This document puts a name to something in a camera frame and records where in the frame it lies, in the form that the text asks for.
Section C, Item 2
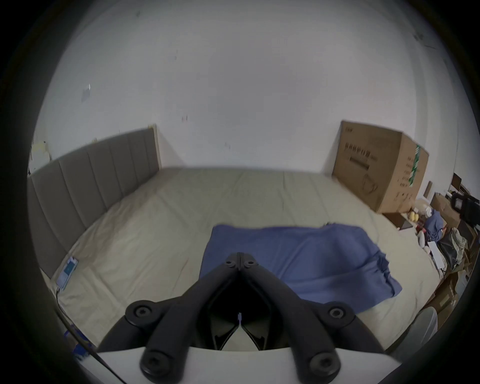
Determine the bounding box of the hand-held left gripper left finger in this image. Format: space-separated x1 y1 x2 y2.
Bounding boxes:
97 252 241 384

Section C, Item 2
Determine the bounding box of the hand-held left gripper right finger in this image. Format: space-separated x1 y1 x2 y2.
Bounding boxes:
240 252 385 384

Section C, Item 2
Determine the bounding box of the blue shirt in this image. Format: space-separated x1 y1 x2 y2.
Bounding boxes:
199 223 403 315

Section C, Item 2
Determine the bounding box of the bed with beige sheet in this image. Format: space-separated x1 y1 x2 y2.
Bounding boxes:
40 166 443 357

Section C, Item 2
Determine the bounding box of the smartphone with lit screen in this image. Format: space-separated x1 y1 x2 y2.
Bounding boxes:
55 256 80 290

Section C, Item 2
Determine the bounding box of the grey padded headboard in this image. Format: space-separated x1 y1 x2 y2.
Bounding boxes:
27 125 163 279

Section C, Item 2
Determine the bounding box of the brown cardboard carton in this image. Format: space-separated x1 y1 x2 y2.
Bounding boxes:
332 120 430 214

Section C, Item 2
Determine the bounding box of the black cable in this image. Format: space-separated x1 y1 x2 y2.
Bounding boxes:
55 287 126 384

